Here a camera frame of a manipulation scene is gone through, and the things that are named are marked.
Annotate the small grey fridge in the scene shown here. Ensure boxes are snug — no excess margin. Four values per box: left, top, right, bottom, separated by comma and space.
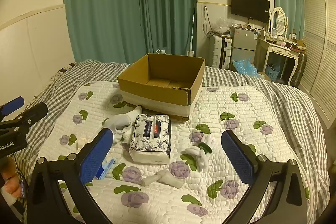
231, 27, 259, 70

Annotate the white pole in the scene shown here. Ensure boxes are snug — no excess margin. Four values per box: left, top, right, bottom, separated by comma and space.
186, 2, 197, 57

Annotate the clear plastic bag pile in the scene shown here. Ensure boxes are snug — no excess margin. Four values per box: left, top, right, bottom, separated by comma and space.
213, 18, 233, 36

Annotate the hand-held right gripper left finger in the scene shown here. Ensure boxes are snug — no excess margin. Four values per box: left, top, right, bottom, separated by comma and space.
26, 127, 114, 224

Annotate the white green sock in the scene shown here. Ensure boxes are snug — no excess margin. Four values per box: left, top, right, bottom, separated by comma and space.
180, 146, 211, 172

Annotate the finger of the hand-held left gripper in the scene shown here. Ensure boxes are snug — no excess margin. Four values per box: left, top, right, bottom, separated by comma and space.
0, 97, 25, 117
14, 102, 49, 132

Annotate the small blue packet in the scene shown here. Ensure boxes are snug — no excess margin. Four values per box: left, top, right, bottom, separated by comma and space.
95, 157, 117, 180

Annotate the wide green curtain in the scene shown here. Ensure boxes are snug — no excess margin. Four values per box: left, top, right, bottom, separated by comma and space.
63, 0, 198, 65

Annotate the person's left hand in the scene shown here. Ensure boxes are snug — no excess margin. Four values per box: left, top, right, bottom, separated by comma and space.
0, 157, 25, 206

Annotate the small cream cloth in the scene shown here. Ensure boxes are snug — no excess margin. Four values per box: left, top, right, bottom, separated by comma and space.
76, 137, 88, 150

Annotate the blue plastic basket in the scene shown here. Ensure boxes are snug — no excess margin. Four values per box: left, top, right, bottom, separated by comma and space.
265, 64, 281, 82

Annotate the oval white mirror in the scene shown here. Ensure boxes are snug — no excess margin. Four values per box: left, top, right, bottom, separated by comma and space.
270, 6, 287, 37

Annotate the floral tissue pack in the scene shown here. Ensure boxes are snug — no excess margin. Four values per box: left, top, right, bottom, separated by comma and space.
129, 114, 172, 165

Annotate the black wall television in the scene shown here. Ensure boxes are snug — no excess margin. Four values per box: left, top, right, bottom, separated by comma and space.
231, 0, 270, 24

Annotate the brown cardboard box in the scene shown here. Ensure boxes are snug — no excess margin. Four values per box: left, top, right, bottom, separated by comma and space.
117, 53, 206, 120

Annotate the black wall cable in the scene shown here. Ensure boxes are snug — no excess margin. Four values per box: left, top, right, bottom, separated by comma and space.
203, 5, 215, 39

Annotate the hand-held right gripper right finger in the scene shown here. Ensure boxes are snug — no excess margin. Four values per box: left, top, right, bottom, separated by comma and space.
221, 130, 311, 224

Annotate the floral white quilt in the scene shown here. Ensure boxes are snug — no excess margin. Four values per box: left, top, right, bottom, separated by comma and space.
37, 80, 313, 224

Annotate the white vanity table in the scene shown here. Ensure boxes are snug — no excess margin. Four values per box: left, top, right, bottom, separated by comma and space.
258, 37, 300, 87

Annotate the white louvered wardrobe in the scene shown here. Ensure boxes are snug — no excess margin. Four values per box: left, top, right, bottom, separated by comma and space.
299, 0, 336, 123

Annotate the blue bubble wrap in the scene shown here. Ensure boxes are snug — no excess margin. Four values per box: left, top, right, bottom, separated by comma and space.
232, 59, 264, 79

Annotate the white suitcase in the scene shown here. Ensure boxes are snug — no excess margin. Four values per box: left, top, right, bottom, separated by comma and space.
209, 35, 233, 69

